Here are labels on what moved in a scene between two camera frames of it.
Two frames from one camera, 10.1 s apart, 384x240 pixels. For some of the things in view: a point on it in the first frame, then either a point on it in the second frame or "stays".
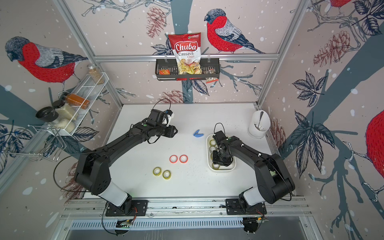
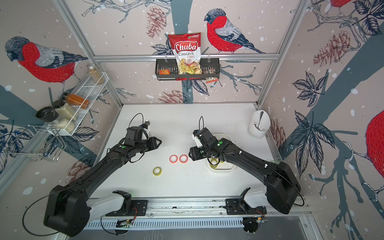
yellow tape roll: x=166 y=174 → x=213 y=162
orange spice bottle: x=77 y=100 stays
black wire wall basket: x=167 y=69 stays
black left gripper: x=171 y=132 → x=154 y=143
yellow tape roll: x=157 y=171 stays
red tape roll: x=183 y=158 stays
